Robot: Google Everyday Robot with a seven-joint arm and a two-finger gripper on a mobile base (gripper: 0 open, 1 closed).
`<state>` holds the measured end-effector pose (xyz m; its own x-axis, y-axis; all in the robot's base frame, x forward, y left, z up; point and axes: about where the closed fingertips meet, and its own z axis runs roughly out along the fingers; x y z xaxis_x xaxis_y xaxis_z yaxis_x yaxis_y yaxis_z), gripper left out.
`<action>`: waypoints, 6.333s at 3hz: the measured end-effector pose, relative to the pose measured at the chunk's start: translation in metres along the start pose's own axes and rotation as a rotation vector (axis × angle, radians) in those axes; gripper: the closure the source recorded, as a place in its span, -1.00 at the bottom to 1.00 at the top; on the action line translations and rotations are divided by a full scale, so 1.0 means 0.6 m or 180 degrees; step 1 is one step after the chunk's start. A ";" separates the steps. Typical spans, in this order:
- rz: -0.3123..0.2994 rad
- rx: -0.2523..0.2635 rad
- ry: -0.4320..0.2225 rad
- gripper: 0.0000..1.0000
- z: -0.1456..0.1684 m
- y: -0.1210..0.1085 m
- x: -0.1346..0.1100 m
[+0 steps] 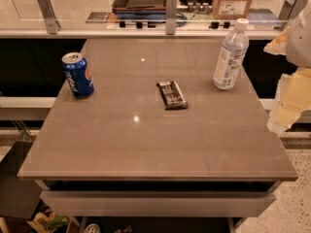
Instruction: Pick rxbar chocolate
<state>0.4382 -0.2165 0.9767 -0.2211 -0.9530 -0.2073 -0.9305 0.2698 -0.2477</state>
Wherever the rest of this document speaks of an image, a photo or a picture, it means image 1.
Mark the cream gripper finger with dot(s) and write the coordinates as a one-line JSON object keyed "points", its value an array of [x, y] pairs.
{"points": [[292, 98], [278, 45]]}

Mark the black rxbar chocolate bar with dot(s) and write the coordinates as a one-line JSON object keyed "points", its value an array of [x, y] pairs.
{"points": [[172, 96]]}

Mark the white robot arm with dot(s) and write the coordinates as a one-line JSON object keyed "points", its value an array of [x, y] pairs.
{"points": [[298, 46]]}

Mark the clear plastic water bottle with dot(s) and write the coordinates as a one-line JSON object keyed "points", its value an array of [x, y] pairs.
{"points": [[231, 55]]}

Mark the cardboard box with label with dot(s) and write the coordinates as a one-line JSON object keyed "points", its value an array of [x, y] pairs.
{"points": [[230, 9]]}

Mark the blue pepsi can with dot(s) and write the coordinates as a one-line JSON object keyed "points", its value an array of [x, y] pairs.
{"points": [[77, 74]]}

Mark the can under table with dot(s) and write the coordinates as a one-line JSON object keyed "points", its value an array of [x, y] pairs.
{"points": [[92, 228]]}

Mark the grey table drawer front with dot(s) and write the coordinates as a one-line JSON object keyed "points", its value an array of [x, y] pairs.
{"points": [[158, 203]]}

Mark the snack bag under table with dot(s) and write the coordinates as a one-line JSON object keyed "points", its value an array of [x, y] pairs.
{"points": [[49, 222]]}

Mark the right metal rail bracket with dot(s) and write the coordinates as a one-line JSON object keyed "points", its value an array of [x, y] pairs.
{"points": [[290, 9]]}

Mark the metal rail bracket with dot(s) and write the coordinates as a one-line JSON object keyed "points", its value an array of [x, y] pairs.
{"points": [[170, 22], [51, 22], [290, 9]]}

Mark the middle metal rail bracket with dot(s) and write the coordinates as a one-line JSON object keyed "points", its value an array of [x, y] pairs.
{"points": [[170, 22]]}

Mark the left metal rail bracket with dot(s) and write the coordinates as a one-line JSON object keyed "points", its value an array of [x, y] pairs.
{"points": [[51, 22]]}

